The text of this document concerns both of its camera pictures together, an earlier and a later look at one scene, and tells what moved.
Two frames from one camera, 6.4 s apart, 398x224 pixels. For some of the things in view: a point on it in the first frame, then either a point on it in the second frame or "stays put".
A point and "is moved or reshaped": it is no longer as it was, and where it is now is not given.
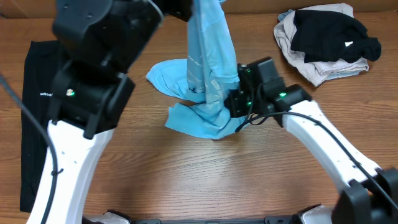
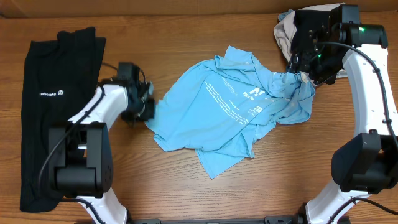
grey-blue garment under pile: [282, 15] stays put
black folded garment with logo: [38, 78] stays put
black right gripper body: [247, 102] -> [321, 66]
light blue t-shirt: [208, 74] is moved or reshaped
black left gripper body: [170, 7] -> [142, 109]
